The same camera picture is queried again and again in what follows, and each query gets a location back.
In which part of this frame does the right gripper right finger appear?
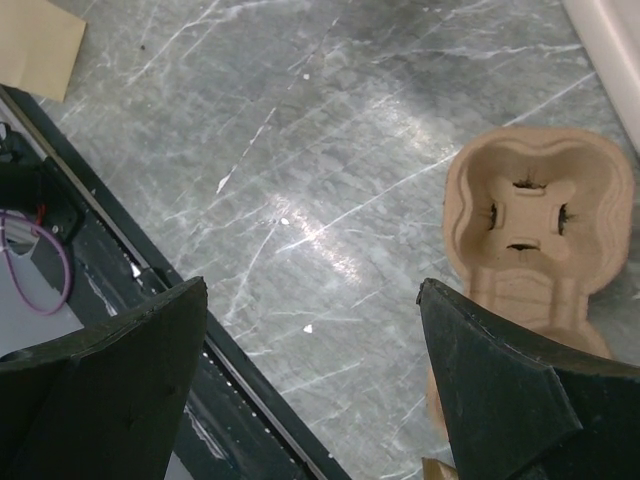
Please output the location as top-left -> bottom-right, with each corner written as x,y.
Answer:
416,278 -> 639,479

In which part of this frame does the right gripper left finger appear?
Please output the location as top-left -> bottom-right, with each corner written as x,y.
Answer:
1,277 -> 207,479

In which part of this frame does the brown coffee bean pouch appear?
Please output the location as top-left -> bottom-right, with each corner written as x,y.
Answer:
422,458 -> 459,480

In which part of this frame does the pulp cup carrier tray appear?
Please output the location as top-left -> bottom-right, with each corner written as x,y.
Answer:
442,126 -> 635,358

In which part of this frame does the kraft paper bag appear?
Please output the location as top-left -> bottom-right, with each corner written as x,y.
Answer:
1,0 -> 86,102

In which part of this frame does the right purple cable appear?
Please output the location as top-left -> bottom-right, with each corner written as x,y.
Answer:
0,209 -> 75,317

